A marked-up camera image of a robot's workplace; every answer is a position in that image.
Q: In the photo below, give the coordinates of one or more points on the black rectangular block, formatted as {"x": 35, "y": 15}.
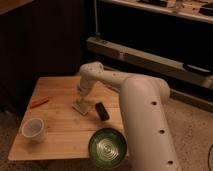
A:
{"x": 102, "y": 112}

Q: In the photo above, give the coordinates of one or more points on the white sponge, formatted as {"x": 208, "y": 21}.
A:
{"x": 81, "y": 107}

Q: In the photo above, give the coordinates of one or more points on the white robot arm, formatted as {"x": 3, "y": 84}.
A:
{"x": 141, "y": 100}

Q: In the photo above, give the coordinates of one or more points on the grey metal shelf rail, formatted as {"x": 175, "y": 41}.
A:
{"x": 149, "y": 61}

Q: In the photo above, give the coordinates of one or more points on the green bowl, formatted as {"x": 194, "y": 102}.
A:
{"x": 107, "y": 148}

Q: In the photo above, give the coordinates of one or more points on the white plastic cup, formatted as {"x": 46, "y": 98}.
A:
{"x": 34, "y": 130}

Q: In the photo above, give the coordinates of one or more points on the black object on shelf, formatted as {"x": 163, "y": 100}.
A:
{"x": 198, "y": 71}

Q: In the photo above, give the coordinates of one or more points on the orange marker pen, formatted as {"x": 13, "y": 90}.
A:
{"x": 38, "y": 102}

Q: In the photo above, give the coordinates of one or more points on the wooden table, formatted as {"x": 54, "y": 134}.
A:
{"x": 67, "y": 131}

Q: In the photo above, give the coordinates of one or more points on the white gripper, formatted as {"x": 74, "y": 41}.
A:
{"x": 83, "y": 89}

